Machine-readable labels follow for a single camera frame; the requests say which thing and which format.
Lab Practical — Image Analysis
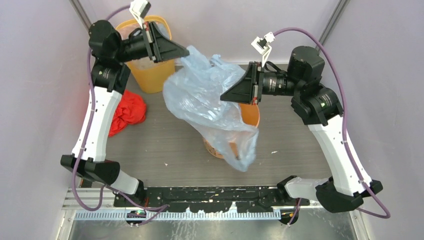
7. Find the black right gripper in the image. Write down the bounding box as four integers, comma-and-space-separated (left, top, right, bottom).
220, 61, 302, 105

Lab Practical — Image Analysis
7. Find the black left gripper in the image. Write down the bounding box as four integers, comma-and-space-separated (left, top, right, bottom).
114, 21, 190, 63

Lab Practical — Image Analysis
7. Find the orange round trash bin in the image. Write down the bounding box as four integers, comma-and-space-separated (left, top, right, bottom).
202, 103, 260, 160

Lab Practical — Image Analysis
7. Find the yellow mesh trash bin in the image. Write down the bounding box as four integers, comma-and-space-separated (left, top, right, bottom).
116, 15, 176, 94

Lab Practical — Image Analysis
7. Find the light blue trash bag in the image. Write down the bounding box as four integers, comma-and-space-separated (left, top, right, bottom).
162, 45, 259, 172

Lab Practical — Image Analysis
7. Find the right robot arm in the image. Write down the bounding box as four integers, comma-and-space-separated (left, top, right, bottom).
220, 46, 383, 213

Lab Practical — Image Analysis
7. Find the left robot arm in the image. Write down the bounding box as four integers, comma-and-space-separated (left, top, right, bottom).
60, 20, 189, 207

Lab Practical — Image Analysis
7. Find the red crumpled trash bag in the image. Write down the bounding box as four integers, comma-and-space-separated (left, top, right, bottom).
108, 90, 147, 137

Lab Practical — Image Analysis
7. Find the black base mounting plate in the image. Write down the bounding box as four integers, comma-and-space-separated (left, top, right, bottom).
130, 186, 297, 213

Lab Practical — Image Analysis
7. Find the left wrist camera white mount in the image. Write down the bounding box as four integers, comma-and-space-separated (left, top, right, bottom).
129, 0, 151, 29

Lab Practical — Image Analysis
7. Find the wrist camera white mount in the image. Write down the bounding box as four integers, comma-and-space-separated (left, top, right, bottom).
129, 0, 151, 29
251, 32, 275, 67

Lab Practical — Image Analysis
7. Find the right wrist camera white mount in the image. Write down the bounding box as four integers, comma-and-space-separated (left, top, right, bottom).
251, 32, 275, 67

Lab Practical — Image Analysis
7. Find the left aluminium frame post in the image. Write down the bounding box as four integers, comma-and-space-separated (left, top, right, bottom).
69, 0, 92, 30

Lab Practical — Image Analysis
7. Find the aluminium frame post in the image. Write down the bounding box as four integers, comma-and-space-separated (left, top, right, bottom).
69, 0, 92, 30
318, 0, 350, 45

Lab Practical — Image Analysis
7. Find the slotted white cable duct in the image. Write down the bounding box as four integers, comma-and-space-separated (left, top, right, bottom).
74, 207, 281, 221

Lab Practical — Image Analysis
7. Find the right aluminium frame post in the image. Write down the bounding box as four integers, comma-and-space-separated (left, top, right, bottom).
318, 0, 350, 45

